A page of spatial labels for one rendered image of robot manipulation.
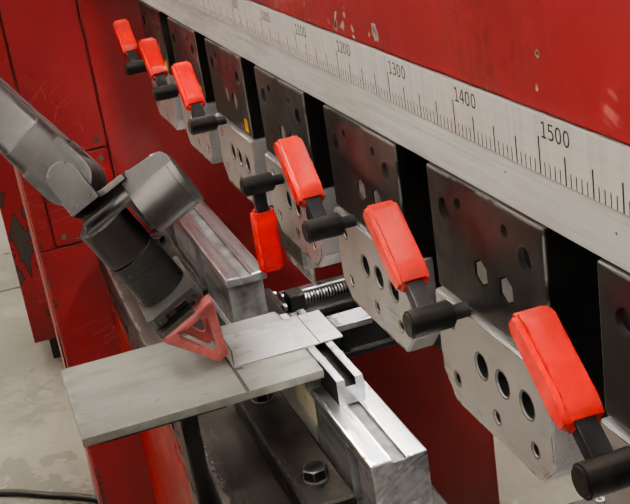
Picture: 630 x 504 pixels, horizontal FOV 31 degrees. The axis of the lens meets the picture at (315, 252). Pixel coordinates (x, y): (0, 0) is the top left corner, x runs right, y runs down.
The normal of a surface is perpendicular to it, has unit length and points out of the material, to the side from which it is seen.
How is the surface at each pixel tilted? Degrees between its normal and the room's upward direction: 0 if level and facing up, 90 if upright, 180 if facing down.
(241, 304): 90
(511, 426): 90
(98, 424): 0
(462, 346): 90
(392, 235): 39
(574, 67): 90
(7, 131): 62
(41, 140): 66
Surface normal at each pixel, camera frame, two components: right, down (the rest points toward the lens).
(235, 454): -0.14, -0.92
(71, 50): 0.32, 0.30
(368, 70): -0.94, 0.25
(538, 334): 0.09, -0.52
